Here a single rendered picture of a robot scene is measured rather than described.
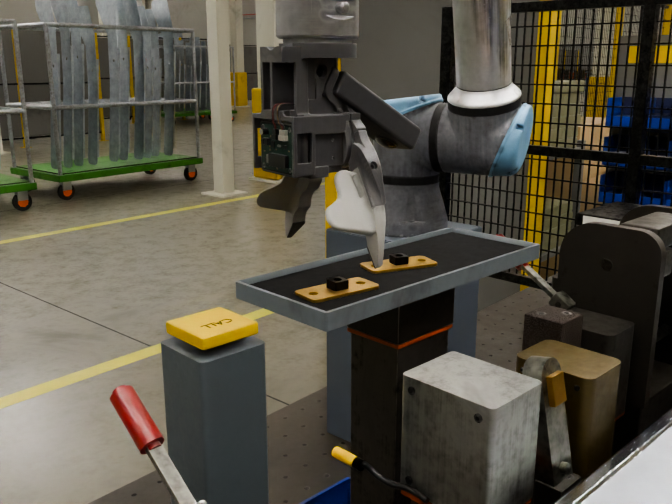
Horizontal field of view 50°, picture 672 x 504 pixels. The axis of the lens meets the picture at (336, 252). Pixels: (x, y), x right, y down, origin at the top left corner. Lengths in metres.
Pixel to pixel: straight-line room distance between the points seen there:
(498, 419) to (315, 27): 0.36
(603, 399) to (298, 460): 0.68
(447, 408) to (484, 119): 0.61
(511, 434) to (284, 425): 0.85
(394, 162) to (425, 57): 2.45
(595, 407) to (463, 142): 0.53
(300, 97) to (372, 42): 3.19
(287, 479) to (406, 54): 2.74
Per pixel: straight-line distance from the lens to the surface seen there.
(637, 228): 0.95
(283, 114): 0.64
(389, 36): 3.78
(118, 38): 8.94
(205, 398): 0.64
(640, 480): 0.77
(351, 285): 0.74
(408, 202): 1.22
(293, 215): 0.76
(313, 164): 0.64
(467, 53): 1.14
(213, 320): 0.66
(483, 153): 1.17
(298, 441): 1.39
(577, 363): 0.80
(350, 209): 0.64
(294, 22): 0.65
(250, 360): 0.65
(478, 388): 0.65
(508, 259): 0.87
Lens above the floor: 1.38
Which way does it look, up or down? 15 degrees down
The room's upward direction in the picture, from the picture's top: straight up
